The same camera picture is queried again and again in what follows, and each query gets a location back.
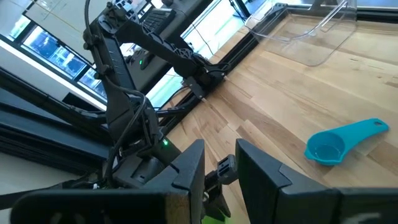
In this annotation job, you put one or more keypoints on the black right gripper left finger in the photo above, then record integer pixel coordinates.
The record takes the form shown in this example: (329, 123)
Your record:
(183, 193)

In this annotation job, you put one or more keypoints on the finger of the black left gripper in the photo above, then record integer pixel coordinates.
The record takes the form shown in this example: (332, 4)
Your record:
(228, 169)
(217, 202)

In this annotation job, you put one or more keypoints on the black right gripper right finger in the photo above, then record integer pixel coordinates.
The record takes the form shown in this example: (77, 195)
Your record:
(267, 193)

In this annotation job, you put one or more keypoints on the green measuring cup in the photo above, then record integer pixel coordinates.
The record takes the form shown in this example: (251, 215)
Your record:
(214, 221)

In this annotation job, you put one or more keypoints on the teal measuring cup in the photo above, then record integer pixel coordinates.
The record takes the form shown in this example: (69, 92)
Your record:
(326, 152)

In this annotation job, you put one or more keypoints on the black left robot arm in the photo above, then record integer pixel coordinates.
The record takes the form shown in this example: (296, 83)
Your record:
(118, 77)

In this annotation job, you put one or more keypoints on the clear plastic basket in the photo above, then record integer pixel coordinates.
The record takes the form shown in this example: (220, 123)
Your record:
(326, 46)

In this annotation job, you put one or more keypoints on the black keyboard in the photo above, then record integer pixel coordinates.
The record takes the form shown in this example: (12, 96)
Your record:
(158, 20)

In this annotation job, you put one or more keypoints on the black table edge frame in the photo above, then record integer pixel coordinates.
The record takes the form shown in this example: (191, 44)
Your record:
(236, 53)

